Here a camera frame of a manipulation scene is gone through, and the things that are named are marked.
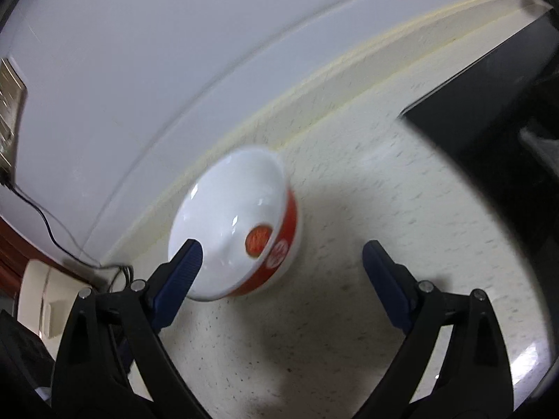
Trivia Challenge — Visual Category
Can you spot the cream rice cooker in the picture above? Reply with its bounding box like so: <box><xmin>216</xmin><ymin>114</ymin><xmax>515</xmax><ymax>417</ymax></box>
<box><xmin>17</xmin><ymin>259</ymin><xmax>89</xmax><ymax>340</ymax></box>

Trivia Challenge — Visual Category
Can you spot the beige wall socket strip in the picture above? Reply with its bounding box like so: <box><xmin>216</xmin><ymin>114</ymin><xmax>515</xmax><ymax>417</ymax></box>
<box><xmin>0</xmin><ymin>58</ymin><xmax>28</xmax><ymax>184</ymax></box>

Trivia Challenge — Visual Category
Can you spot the white bowl with red outside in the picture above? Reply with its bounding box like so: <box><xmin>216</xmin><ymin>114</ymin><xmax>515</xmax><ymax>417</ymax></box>
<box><xmin>168</xmin><ymin>146</ymin><xmax>302</xmax><ymax>302</ymax></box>

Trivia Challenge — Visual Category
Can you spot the black power cable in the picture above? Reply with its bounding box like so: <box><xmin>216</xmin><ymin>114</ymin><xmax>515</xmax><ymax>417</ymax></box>
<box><xmin>0</xmin><ymin>169</ymin><xmax>135</xmax><ymax>293</ymax></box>

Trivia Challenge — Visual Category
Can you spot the black gas stove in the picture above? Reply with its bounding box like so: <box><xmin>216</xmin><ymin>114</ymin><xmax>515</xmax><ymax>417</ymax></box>
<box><xmin>401</xmin><ymin>12</ymin><xmax>558</xmax><ymax>251</ymax></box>

